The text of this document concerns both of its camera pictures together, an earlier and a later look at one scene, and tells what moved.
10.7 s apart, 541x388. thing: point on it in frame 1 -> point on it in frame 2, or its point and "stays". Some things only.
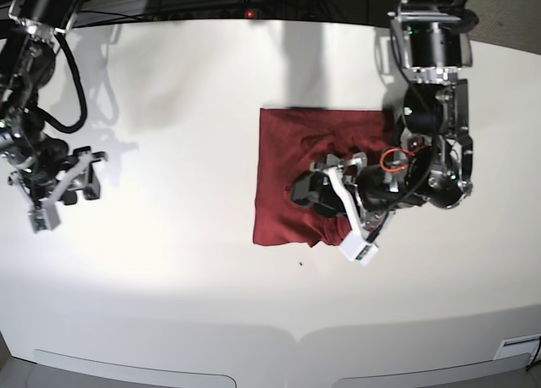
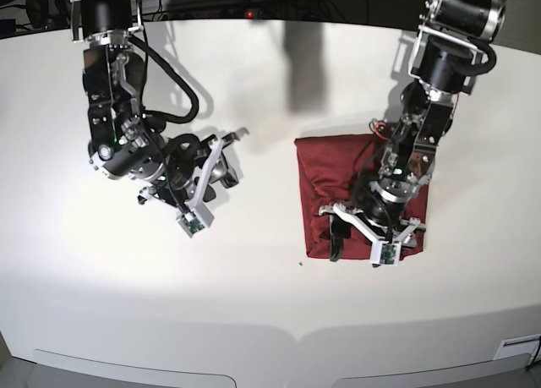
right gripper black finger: (314, 188) -> (340, 231)
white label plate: (518, 346) stays
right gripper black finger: (330, 207) -> (410, 241)
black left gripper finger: (93, 190) -> (222, 173)
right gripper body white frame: (356, 244) -> (385, 252)
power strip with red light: (236, 13) stays
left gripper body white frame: (43, 214) -> (194, 216)
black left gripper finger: (68, 198) -> (209, 194)
